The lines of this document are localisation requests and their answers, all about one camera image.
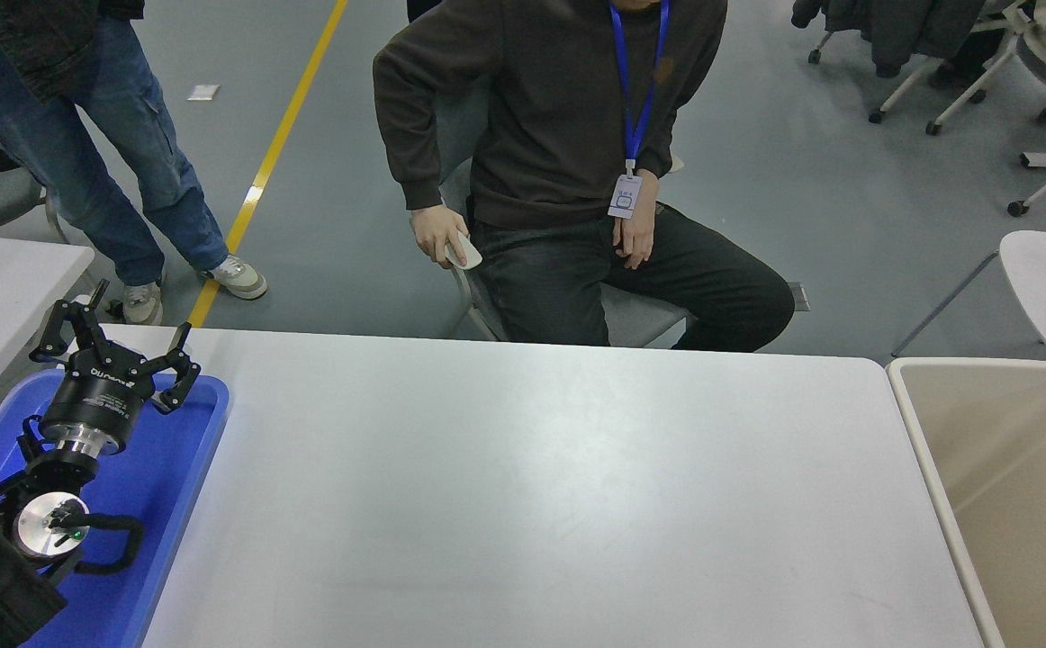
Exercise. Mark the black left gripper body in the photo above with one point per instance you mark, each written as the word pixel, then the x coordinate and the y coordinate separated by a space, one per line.
pixel 93 400

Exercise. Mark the person's right hand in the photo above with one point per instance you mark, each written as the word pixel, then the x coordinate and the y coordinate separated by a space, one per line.
pixel 437 232

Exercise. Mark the person's left hand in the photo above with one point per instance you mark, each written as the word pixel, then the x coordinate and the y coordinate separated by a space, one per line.
pixel 640 229

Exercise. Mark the white side table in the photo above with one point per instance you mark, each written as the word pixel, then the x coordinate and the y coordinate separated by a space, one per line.
pixel 1 288

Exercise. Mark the blue plastic tray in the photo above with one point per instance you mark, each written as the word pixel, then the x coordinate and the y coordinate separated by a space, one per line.
pixel 163 504

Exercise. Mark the person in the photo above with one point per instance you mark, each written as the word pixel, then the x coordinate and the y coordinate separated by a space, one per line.
pixel 960 72
pixel 109 135
pixel 424 7
pixel 541 108

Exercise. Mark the grey office chair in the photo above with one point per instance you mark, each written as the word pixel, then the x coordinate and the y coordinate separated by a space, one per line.
pixel 640 315

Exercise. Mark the metal floor plate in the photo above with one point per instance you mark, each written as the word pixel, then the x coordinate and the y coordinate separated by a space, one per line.
pixel 802 297

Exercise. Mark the white-legged chair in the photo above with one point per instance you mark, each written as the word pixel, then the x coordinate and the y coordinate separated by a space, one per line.
pixel 877 116

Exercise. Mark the dark jacket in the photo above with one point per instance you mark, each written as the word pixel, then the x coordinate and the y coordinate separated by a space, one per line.
pixel 901 27

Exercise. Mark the large pale bin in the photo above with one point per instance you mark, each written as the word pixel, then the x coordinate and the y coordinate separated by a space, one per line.
pixel 1009 540

